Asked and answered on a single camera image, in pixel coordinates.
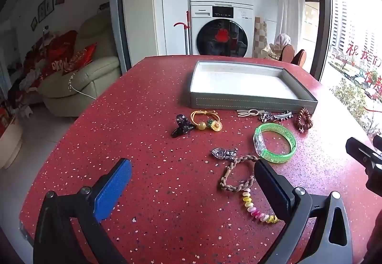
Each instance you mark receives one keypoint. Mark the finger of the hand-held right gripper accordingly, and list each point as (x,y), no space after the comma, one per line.
(358,152)
(378,142)

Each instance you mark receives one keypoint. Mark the black hair claw clip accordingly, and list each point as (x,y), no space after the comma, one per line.
(182,126)

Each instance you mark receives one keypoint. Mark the red printed cushion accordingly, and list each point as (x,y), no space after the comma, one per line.
(79,58)

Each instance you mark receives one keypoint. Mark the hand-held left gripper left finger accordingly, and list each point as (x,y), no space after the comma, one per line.
(113,186)

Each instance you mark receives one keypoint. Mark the cream sofa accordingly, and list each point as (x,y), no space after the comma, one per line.
(86,85)

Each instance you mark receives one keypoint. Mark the large wall picture frame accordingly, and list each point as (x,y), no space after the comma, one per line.
(45,7)

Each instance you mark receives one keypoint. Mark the white washing machine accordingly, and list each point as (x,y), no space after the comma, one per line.
(222,31)

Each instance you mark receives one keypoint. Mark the grey shallow tray box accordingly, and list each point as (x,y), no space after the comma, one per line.
(247,85)

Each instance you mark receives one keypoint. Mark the white hair clip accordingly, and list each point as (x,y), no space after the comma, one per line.
(249,112)

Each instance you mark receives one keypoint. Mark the red blanket pile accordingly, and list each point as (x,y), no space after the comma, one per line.
(38,61)

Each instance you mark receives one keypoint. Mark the silver pendant brooch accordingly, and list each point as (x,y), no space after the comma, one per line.
(223,153)

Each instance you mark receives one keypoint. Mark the checkered bag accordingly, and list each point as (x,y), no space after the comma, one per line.
(260,40)

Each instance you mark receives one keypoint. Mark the white cloth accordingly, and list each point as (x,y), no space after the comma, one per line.
(283,40)

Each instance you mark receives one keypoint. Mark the silver leaf hairpin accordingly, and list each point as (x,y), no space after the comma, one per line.
(282,115)

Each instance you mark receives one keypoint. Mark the green translucent bangle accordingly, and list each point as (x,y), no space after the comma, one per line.
(262,135)

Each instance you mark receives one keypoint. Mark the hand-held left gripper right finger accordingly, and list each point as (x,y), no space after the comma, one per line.
(270,186)

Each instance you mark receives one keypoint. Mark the small dark wall picture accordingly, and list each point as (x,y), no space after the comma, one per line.
(34,23)

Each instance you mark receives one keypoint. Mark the person's right forearm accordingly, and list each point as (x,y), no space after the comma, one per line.
(375,240)

